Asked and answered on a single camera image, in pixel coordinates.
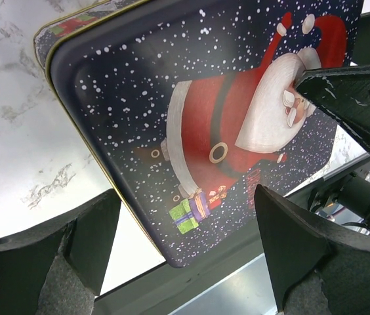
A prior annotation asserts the gold tin lid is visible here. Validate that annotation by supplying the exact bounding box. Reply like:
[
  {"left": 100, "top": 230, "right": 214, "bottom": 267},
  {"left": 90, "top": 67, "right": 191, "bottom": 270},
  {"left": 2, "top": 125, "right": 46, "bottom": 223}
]
[{"left": 41, "top": 1, "right": 363, "bottom": 268}]

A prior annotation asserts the square cookie tin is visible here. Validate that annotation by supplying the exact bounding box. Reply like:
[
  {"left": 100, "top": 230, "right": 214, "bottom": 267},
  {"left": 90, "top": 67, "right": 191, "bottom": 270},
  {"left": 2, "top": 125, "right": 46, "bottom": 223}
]
[{"left": 33, "top": 0, "right": 159, "bottom": 253}]

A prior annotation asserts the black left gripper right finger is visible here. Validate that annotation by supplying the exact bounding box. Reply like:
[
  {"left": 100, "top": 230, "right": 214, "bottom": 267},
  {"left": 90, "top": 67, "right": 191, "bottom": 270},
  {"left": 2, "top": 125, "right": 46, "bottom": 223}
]
[{"left": 254, "top": 184, "right": 370, "bottom": 314}]

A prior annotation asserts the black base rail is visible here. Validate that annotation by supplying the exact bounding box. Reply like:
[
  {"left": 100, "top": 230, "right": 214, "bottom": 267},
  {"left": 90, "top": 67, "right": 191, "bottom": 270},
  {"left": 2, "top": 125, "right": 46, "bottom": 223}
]
[{"left": 94, "top": 156, "right": 370, "bottom": 314}]

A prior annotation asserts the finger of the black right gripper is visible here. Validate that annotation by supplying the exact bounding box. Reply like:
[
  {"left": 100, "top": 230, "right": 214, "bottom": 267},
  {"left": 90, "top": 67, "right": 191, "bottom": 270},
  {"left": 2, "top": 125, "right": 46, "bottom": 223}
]
[{"left": 295, "top": 65, "right": 370, "bottom": 154}]

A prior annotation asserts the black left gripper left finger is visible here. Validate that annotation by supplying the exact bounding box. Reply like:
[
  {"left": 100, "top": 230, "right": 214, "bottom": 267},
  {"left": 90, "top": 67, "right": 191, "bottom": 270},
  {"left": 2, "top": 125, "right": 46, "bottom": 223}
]
[{"left": 0, "top": 189, "right": 121, "bottom": 314}]

